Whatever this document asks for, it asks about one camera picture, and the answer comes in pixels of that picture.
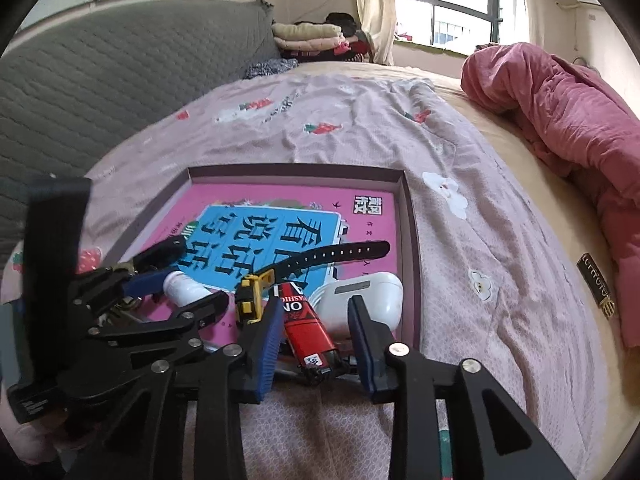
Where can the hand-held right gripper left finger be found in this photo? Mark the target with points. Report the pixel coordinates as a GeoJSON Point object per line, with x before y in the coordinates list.
{"type": "Point", "coordinates": [265, 355]}

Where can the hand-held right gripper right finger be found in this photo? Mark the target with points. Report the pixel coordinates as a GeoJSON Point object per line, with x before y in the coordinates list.
{"type": "Point", "coordinates": [367, 355]}

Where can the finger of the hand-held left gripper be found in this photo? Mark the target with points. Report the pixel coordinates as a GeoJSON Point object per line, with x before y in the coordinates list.
{"type": "Point", "coordinates": [200, 307]}
{"type": "Point", "coordinates": [145, 282]}

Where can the small white bottle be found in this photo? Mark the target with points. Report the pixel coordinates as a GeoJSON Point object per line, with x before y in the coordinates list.
{"type": "Point", "coordinates": [182, 287]}

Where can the black and yellow wristwatch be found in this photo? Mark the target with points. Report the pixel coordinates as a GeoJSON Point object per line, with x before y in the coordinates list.
{"type": "Point", "coordinates": [247, 300]}

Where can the red lighter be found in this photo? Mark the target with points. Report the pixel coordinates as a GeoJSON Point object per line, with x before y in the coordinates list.
{"type": "Point", "coordinates": [305, 325]}

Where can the white earbuds case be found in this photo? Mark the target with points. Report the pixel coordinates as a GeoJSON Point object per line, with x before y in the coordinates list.
{"type": "Point", "coordinates": [370, 292]}

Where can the shallow grey cardboard box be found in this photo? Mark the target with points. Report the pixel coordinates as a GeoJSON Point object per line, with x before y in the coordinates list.
{"type": "Point", "coordinates": [410, 260]}

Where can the person's left hand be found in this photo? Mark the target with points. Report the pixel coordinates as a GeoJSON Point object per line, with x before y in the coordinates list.
{"type": "Point", "coordinates": [30, 435]}

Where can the strawberry printed blanket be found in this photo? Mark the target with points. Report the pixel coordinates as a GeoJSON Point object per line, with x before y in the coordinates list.
{"type": "Point", "coordinates": [475, 285]}

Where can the pink and blue book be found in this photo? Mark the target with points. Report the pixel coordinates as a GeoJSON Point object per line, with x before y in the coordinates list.
{"type": "Point", "coordinates": [300, 200]}

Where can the grey quilted headboard cover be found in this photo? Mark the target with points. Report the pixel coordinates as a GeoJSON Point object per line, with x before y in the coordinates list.
{"type": "Point", "coordinates": [100, 100]}

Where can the beige mattress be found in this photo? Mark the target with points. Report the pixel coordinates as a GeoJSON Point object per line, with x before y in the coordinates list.
{"type": "Point", "coordinates": [525, 185]}

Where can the black and gold mattress label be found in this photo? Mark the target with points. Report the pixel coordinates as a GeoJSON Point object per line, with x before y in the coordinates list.
{"type": "Point", "coordinates": [596, 282]}

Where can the dark floral cloth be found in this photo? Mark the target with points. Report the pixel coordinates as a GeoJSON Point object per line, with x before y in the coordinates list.
{"type": "Point", "coordinates": [270, 67]}

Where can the folded pink blanket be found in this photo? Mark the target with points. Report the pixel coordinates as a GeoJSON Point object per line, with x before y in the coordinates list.
{"type": "Point", "coordinates": [310, 45]}

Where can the folded cream blanket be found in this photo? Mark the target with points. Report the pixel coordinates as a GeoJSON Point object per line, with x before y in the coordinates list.
{"type": "Point", "coordinates": [305, 31]}

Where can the red patterned garment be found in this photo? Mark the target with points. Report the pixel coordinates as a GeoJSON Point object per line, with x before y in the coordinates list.
{"type": "Point", "coordinates": [352, 51]}

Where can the pink quilt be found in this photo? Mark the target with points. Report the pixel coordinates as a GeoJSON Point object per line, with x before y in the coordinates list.
{"type": "Point", "coordinates": [560, 110]}

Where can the black garment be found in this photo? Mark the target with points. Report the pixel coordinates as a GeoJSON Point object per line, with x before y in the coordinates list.
{"type": "Point", "coordinates": [342, 22]}

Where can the cream curtain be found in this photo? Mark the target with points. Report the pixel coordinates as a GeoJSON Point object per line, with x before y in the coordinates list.
{"type": "Point", "coordinates": [375, 10]}

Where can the window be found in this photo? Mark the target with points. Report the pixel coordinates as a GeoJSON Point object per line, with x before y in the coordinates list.
{"type": "Point", "coordinates": [460, 5]}

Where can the sheer white curtain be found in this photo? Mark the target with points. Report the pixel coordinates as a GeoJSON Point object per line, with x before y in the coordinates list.
{"type": "Point", "coordinates": [527, 5]}

